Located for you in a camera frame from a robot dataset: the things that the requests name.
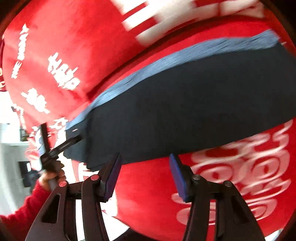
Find person's left hand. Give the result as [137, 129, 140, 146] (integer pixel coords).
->
[38, 170, 66, 191]

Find dark navy pants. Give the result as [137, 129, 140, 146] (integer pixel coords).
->
[64, 30, 295, 170]

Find red blanket white characters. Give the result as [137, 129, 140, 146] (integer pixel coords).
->
[1, 1, 295, 240]

